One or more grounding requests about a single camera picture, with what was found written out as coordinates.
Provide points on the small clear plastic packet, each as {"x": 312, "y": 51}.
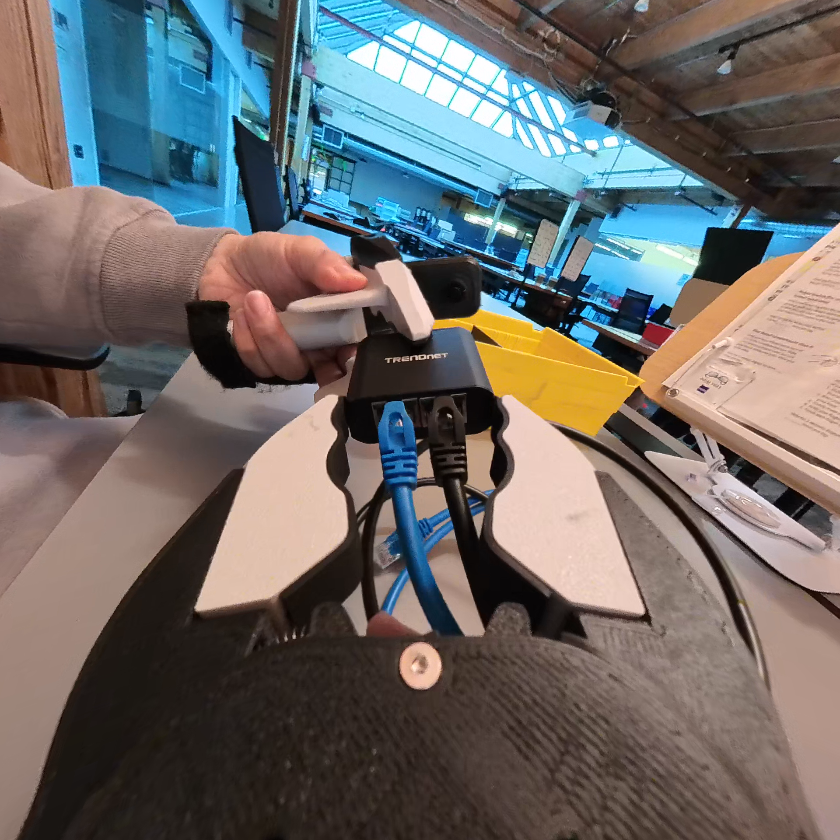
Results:
{"x": 712, "y": 387}

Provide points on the yellow plastic bin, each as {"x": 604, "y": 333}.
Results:
{"x": 551, "y": 380}

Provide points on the cardboard box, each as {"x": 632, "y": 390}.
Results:
{"x": 699, "y": 302}

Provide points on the black chair armrest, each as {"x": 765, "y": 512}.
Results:
{"x": 52, "y": 355}

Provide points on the ceiling projector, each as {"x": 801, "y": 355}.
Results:
{"x": 594, "y": 113}

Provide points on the printed paper sheet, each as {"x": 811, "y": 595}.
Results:
{"x": 800, "y": 361}

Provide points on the wooden pillar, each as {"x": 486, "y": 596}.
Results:
{"x": 26, "y": 98}

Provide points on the skylight windows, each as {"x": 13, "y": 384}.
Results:
{"x": 453, "y": 72}

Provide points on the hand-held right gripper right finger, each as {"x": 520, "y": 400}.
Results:
{"x": 558, "y": 518}

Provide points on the black ethernet splitter box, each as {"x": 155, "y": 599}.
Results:
{"x": 420, "y": 374}

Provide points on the wooden clipboard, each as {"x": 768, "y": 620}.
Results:
{"x": 695, "y": 341}

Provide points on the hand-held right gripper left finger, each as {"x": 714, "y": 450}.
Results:
{"x": 282, "y": 518}

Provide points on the black monitor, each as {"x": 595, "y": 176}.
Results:
{"x": 735, "y": 256}
{"x": 259, "y": 177}

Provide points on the person's left hand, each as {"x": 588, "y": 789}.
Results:
{"x": 262, "y": 269}

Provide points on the standing whiteboard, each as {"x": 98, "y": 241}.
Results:
{"x": 577, "y": 257}
{"x": 543, "y": 243}

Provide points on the grey desk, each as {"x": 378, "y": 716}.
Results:
{"x": 131, "y": 492}

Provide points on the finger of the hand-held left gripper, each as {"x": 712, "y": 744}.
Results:
{"x": 410, "y": 302}

